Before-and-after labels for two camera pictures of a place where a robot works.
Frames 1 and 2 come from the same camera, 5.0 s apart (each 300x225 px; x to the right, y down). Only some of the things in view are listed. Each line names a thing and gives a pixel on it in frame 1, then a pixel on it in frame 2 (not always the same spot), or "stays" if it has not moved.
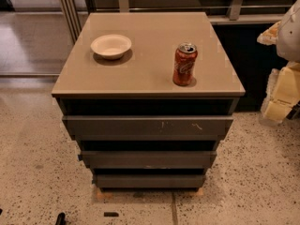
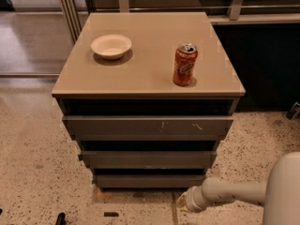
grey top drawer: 147,127 stays
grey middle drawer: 147,158 stays
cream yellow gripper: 290,37 -> 194,197
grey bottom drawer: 149,181 stays
